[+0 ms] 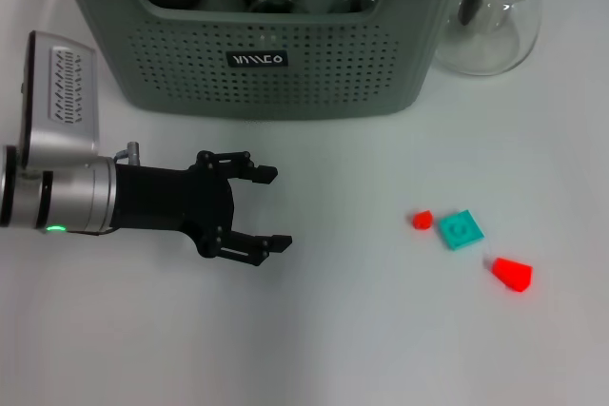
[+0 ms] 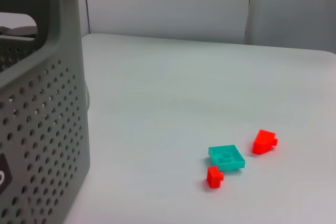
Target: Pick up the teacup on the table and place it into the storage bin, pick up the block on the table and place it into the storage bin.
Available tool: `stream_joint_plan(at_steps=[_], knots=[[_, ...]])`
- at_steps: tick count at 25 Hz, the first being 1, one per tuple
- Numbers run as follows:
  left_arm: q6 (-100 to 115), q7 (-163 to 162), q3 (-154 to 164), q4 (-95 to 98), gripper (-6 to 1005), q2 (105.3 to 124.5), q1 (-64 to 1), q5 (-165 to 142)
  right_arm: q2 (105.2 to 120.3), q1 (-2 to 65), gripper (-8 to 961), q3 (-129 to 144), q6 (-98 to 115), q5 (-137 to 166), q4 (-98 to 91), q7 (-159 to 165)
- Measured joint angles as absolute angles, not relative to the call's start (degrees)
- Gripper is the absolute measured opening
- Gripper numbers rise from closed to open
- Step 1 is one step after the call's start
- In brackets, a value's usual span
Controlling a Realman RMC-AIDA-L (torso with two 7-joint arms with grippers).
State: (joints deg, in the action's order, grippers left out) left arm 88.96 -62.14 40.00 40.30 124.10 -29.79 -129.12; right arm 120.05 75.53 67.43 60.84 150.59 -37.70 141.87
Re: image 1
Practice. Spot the grey-green perforated storage basket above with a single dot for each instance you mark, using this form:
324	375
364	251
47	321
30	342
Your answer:
309	83

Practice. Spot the teal square toy plate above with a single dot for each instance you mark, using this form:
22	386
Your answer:
460	230

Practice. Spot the orange-red wedge toy block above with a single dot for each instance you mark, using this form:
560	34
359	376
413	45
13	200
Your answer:
511	274

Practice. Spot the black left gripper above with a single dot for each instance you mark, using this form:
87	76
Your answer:
171	199

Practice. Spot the glass carafe black lid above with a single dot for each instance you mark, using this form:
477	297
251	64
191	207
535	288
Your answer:
485	44

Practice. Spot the glass teacup black holder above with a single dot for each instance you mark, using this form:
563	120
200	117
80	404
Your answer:
271	4
352	2

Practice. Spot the small orange-red toy block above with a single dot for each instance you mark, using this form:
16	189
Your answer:
421	219

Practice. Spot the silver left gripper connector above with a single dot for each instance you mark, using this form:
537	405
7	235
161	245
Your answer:
132	151

